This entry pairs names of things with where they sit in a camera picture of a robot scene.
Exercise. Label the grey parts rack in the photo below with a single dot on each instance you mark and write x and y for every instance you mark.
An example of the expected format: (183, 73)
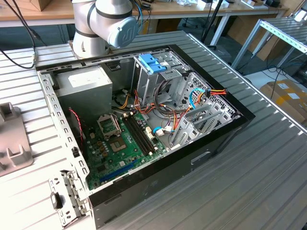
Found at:
(12, 131)

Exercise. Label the metal slot bracket latch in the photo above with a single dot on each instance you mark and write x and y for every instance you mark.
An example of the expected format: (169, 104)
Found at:
(72, 191)

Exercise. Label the blue plastic drive latch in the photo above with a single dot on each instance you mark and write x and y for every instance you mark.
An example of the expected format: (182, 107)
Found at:
(149, 63)

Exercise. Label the metal optical drive cage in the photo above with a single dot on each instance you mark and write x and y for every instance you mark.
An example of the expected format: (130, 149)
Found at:
(146, 83)

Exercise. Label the large brown cardboard sheet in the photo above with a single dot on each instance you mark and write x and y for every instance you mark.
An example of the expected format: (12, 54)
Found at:
(242, 28)

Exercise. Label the metal disk bay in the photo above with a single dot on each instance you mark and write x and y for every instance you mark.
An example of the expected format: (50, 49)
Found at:
(189, 133)

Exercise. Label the black open PC case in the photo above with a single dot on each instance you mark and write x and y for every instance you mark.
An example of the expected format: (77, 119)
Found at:
(156, 187)

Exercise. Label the black case fan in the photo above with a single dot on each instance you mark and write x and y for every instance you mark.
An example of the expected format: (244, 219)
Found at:
(75, 136)

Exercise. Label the black RAM slot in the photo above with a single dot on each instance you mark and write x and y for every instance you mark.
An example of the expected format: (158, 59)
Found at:
(138, 135)
(141, 135)
(144, 135)
(135, 135)

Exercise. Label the CPU socket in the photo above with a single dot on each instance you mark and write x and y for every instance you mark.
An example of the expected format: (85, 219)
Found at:
(116, 145)

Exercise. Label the white board connector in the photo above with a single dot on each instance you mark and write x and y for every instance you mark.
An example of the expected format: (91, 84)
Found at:
(149, 133)

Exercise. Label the green motherboard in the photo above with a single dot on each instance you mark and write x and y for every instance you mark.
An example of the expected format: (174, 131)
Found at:
(129, 158)

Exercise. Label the long wooden desk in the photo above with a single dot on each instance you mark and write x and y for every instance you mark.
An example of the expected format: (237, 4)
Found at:
(239, 11)

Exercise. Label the thin metal locking lever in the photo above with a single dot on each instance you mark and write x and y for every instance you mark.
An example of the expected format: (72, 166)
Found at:
(117, 125)

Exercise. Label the brown cardboard box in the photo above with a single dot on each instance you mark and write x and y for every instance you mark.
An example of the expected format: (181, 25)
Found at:
(40, 4)

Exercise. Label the blue expansion slot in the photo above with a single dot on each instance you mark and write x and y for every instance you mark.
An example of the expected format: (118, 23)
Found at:
(117, 173)

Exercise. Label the small black device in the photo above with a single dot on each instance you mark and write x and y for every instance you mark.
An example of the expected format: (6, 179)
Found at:
(273, 3)

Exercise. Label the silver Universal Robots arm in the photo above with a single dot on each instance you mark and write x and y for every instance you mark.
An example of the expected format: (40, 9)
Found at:
(103, 19)

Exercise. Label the flat labelled cardboard box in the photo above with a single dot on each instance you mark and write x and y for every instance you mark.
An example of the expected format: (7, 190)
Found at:
(283, 100)

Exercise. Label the grey power supply box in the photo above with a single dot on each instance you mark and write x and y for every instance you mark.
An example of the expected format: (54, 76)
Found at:
(84, 100)

